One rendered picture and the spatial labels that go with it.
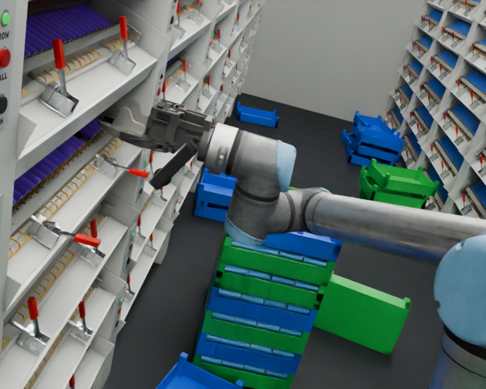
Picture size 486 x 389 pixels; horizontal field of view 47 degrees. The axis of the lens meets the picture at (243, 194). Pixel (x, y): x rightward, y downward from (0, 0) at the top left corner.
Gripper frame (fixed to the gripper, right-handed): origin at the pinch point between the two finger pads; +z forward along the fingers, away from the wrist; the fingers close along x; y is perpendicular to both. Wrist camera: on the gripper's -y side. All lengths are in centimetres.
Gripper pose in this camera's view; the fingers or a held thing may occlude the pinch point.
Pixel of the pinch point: (107, 124)
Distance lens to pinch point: 112.3
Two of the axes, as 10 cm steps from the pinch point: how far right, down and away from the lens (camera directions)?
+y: 2.6, -8.8, -4.0
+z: -9.6, -2.9, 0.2
